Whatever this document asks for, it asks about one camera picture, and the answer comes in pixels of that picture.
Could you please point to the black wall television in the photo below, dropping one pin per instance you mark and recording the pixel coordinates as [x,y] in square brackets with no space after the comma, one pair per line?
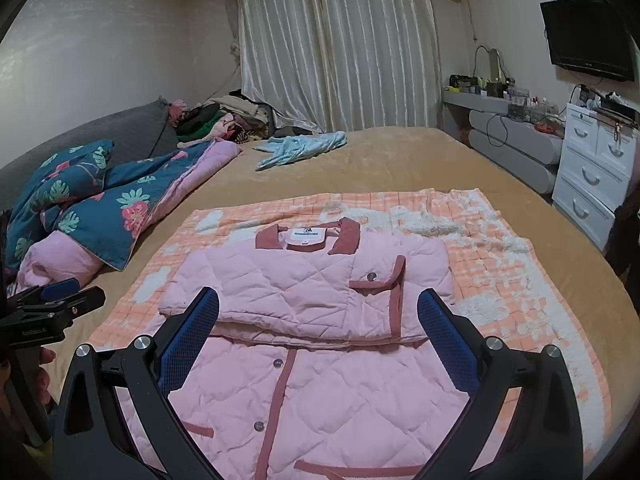
[585,35]

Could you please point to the bed with tan sheet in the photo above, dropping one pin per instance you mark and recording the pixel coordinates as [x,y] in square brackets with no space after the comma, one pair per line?
[400,160]

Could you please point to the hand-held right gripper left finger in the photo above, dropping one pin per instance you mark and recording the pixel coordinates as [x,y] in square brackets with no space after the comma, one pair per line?
[190,340]

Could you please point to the person's left hand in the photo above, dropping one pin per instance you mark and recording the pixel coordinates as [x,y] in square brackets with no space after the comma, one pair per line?
[46,360]

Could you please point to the clutter of cosmetics bottles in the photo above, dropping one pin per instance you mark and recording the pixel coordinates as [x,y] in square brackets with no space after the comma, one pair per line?
[515,100]

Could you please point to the oval table mirror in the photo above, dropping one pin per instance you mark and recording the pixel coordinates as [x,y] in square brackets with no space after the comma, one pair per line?
[496,65]

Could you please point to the light blue garment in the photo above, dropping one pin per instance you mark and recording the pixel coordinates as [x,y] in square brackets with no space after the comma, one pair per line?
[295,152]

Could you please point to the grey dressing table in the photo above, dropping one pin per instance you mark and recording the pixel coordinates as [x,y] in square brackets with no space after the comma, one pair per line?
[520,145]

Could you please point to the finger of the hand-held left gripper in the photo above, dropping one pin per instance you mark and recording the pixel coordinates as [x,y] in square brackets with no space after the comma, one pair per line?
[87,300]
[62,290]

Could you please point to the dark clothes heap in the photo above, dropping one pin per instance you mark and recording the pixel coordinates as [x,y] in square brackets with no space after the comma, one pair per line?
[627,240]

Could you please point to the pink quilted jacket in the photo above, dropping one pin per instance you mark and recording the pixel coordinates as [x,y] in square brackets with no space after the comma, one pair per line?
[300,280]

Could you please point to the white curtain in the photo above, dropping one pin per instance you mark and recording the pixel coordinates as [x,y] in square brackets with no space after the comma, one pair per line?
[340,35]

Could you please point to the white drawer cabinet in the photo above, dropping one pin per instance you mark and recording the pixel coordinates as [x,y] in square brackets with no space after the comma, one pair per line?
[590,170]

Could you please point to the clutter on drawer cabinet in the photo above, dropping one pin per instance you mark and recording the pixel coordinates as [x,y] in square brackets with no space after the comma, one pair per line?
[615,107]

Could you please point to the pile of mixed clothes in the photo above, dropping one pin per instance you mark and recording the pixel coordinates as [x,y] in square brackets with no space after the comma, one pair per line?
[225,120]

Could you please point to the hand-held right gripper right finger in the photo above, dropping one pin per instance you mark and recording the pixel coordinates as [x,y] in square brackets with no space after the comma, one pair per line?
[450,340]

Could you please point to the blue floral quilt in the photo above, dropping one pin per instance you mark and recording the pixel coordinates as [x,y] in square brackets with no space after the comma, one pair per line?
[100,200]

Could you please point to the orange plaid blanket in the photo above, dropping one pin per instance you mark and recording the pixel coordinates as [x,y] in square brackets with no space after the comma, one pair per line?
[500,270]

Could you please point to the grey headboard cushion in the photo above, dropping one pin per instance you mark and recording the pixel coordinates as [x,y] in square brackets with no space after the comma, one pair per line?
[125,125]

